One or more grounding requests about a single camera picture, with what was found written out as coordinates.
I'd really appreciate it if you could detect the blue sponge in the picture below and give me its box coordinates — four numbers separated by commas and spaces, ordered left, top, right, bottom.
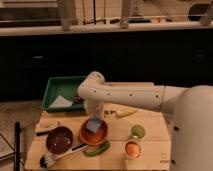
86, 119, 102, 133

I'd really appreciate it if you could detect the green tray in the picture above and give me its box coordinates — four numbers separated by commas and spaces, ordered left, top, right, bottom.
42, 76, 85, 112

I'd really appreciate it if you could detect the orange cup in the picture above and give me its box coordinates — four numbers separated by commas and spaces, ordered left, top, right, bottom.
125, 141, 141, 159

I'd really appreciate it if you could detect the black and white brush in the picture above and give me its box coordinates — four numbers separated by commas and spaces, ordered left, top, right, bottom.
39, 143, 87, 168

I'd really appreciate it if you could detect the yellow banana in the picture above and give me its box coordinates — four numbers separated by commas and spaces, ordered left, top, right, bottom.
115, 109, 138, 118

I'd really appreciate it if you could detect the green chili pepper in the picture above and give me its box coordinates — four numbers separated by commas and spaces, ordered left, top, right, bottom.
84, 140, 110, 157

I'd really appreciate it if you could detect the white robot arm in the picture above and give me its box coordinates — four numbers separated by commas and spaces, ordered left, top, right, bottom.
78, 71, 213, 171

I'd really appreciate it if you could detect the black handled utensil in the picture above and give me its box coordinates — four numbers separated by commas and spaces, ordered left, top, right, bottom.
35, 127, 57, 136

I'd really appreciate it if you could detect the black metal stand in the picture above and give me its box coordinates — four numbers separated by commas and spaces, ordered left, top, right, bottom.
0, 122, 23, 171

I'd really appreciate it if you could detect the dark brown bowl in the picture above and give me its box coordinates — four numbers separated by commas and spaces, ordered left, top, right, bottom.
46, 126, 73, 154

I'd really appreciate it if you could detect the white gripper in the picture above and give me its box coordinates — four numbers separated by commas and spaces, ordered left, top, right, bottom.
84, 100, 103, 120

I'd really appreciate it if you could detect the white cloth in tray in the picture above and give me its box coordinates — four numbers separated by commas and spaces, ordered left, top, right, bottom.
49, 95, 73, 108

